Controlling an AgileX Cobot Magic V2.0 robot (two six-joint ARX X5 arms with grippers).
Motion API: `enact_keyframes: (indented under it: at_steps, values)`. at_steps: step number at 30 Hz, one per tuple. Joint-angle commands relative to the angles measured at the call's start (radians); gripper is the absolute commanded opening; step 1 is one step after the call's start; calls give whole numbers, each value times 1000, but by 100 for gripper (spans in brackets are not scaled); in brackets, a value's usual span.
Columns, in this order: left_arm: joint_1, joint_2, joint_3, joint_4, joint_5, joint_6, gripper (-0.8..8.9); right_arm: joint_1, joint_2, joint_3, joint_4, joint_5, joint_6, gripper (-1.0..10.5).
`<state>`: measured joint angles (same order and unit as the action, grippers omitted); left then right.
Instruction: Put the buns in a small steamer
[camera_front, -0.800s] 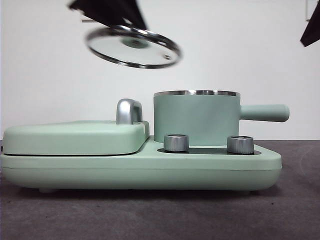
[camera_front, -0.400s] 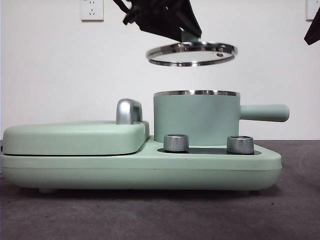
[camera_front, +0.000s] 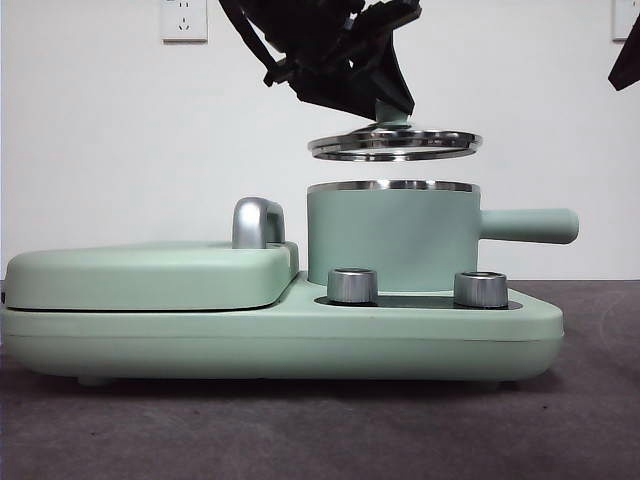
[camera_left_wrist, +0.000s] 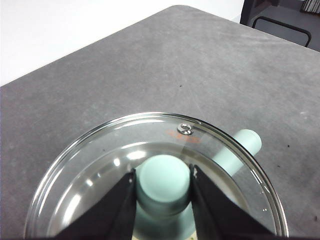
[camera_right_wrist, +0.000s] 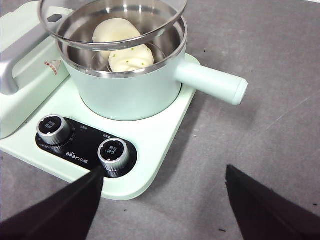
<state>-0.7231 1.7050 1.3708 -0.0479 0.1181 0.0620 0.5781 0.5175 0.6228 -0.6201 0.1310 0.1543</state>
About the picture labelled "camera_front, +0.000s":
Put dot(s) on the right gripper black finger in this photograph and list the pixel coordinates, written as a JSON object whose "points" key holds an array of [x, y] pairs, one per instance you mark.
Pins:
{"points": [[627, 67]]}

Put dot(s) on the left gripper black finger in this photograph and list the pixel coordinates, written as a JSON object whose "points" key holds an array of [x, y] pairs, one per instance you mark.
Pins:
{"points": [[335, 90], [390, 70]]}

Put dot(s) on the glass pot lid green knob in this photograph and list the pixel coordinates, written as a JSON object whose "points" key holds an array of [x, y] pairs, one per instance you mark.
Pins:
{"points": [[395, 145]]}

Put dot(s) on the chrome control knob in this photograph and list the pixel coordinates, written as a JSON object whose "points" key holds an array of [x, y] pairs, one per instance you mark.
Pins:
{"points": [[481, 290], [352, 286]]}

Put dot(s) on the mint green breakfast machine base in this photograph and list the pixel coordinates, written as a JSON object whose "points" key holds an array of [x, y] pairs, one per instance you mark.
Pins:
{"points": [[300, 345]]}

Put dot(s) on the white wall socket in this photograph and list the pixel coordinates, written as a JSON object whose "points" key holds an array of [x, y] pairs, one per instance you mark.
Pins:
{"points": [[622, 20], [184, 22]]}

